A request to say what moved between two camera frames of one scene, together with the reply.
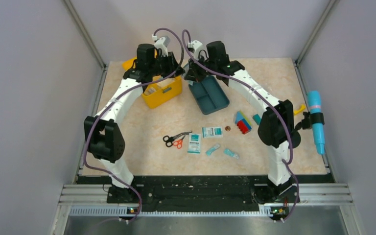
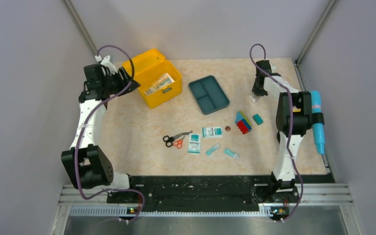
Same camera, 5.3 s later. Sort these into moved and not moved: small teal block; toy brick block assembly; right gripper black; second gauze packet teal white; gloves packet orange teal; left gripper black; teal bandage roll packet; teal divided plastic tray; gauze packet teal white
Moved: gloves packet orange teal; right gripper black; left gripper black
Not moved: gauze packet teal white; teal bandage roll packet; toy brick block assembly; second gauze packet teal white; small teal block; teal divided plastic tray
